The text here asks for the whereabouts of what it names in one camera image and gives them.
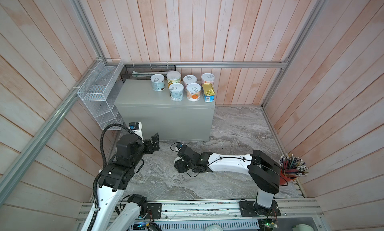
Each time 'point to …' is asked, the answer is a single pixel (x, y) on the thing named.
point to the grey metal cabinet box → (136, 102)
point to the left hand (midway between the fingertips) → (149, 139)
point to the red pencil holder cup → (291, 167)
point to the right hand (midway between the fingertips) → (178, 164)
